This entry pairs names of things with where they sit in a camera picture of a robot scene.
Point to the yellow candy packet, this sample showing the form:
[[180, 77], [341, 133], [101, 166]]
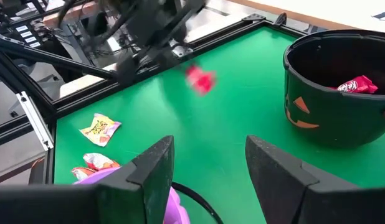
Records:
[[100, 130]]

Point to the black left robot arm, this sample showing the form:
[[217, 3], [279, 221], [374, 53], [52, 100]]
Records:
[[155, 18]]

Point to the purple plastic bucket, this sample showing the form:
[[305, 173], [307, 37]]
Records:
[[177, 208]]

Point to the black box white labels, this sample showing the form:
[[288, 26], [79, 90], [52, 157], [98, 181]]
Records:
[[27, 35]]

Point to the red candy wrapper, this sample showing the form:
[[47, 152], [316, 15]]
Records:
[[357, 85], [201, 80]]

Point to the black aluminium table frame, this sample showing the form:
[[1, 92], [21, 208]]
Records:
[[55, 59]]

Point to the round grey desk grommet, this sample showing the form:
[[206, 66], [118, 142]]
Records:
[[382, 15]]

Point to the orange candy wrapper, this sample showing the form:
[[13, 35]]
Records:
[[100, 161], [82, 172]]

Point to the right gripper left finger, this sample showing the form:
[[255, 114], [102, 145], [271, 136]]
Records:
[[86, 205]]

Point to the silver frame bracket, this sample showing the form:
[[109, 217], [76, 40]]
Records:
[[35, 121]]

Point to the light wooden desk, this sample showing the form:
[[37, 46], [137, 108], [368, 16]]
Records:
[[320, 12]]

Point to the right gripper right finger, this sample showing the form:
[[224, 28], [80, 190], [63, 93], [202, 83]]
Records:
[[304, 205]]

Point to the black jack-o-lantern bucket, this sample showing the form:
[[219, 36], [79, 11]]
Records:
[[329, 124]]

